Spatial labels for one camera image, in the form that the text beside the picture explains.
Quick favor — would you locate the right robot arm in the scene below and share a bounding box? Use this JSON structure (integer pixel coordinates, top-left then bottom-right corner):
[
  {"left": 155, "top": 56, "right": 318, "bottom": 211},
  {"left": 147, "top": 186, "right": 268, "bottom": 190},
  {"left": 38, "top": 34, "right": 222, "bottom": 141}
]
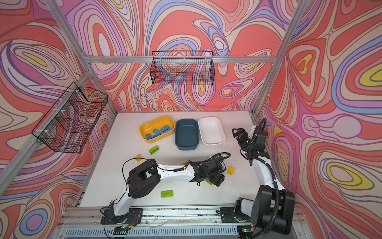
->
[{"left": 232, "top": 125, "right": 295, "bottom": 236}]

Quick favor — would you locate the yellow lego left upper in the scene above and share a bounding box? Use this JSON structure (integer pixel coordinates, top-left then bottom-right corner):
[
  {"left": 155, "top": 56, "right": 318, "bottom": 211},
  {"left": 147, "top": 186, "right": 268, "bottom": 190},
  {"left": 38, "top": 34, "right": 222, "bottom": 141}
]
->
[{"left": 135, "top": 154, "right": 142, "bottom": 162}]

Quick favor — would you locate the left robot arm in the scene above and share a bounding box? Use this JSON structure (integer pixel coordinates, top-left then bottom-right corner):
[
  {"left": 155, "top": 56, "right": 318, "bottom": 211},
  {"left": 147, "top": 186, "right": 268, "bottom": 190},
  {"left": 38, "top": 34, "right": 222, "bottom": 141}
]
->
[{"left": 112, "top": 152, "right": 231, "bottom": 217}]

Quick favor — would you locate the green lego near yellow bin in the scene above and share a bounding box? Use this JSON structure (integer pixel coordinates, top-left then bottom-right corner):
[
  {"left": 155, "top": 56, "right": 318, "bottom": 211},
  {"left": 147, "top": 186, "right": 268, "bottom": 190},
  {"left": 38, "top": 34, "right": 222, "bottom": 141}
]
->
[{"left": 149, "top": 146, "right": 159, "bottom": 155}]

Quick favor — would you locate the yellow lego right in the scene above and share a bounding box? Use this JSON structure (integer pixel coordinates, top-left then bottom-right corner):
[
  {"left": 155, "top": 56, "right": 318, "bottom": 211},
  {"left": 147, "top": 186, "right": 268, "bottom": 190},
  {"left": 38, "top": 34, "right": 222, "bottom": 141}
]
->
[{"left": 227, "top": 166, "right": 235, "bottom": 175}]

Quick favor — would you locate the dark teal plastic bin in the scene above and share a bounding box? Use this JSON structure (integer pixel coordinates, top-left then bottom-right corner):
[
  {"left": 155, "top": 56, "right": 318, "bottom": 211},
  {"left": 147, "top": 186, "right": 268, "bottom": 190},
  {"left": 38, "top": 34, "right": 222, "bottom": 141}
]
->
[{"left": 175, "top": 119, "right": 200, "bottom": 151}]

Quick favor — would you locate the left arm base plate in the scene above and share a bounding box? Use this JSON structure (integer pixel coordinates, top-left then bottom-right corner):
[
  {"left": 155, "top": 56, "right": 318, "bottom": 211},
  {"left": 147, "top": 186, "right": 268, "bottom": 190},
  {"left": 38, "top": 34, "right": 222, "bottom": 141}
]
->
[{"left": 100, "top": 207, "right": 143, "bottom": 226}]

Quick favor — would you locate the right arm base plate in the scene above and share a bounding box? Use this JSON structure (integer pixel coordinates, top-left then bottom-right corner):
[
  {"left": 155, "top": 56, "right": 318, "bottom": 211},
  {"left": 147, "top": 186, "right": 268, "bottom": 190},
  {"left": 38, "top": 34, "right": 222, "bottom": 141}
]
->
[{"left": 216, "top": 207, "right": 251, "bottom": 223}]

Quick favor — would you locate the back wall wire basket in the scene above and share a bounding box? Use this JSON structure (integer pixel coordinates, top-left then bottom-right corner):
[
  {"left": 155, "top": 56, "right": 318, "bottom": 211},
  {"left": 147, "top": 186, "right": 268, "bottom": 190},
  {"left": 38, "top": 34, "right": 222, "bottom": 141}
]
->
[{"left": 150, "top": 50, "right": 215, "bottom": 86}]

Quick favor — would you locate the white plastic bin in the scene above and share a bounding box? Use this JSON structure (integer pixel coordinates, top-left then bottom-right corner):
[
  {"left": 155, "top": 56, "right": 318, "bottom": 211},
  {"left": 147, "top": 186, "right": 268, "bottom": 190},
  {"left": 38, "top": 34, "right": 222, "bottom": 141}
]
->
[{"left": 198, "top": 117, "right": 226, "bottom": 146}]

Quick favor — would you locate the left wall wire basket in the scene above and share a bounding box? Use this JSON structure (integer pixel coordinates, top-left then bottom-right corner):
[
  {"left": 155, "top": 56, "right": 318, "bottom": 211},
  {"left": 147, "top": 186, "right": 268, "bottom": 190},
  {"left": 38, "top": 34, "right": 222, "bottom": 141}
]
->
[{"left": 31, "top": 82, "right": 108, "bottom": 154}]

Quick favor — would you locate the wall wire basket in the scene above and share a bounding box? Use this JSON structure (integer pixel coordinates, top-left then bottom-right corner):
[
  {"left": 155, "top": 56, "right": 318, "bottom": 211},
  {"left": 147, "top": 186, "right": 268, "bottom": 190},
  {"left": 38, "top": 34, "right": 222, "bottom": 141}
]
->
[
  {"left": 150, "top": 50, "right": 215, "bottom": 86},
  {"left": 31, "top": 82, "right": 108, "bottom": 154}
]

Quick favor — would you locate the yellow plastic bin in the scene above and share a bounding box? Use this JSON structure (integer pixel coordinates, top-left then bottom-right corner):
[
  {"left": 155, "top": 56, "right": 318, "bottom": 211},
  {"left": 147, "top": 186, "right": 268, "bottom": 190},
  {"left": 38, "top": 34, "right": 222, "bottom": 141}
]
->
[{"left": 139, "top": 116, "right": 176, "bottom": 143}]

